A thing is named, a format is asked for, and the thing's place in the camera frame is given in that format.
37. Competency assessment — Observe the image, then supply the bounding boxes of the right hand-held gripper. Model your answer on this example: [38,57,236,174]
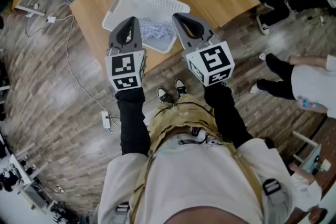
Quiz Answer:
[172,13,235,87]

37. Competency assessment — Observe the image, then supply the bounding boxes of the person's right forearm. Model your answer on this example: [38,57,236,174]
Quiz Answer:
[203,83,254,151]

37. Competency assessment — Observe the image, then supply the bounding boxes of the person's white shirt torso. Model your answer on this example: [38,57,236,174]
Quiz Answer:
[97,135,297,224]

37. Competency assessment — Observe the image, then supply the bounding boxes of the blue plaid clothes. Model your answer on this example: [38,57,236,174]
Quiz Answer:
[138,16,177,48]

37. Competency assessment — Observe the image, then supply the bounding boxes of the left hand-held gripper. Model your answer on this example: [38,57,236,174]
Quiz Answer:
[105,17,146,92]

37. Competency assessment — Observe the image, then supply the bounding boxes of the brown desk white frame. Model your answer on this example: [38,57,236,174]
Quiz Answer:
[291,118,336,224]

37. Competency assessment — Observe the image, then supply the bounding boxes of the white cable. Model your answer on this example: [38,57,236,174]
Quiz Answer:
[55,14,119,134]

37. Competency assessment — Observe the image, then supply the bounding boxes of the person's left forearm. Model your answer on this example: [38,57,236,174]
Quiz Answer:
[114,86,152,157]

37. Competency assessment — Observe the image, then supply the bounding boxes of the person's right shoe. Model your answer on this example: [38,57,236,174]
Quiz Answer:
[174,78,188,99]

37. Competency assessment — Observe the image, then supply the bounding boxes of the person's shoe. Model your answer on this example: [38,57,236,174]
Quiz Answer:
[156,86,174,104]
[174,78,188,99]

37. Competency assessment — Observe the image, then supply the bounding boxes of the person's left shoe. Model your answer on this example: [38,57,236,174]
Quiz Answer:
[156,86,174,104]

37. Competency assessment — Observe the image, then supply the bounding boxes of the person's khaki trouser legs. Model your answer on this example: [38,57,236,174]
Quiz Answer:
[146,93,219,145]

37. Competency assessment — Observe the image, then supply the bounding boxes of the white plastic basket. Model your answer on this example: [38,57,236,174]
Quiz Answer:
[101,0,191,55]

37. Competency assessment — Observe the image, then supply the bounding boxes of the white paper cup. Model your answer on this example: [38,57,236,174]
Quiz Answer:
[318,159,332,173]

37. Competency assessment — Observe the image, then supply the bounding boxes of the white power strip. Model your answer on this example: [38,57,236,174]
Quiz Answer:
[101,110,112,130]

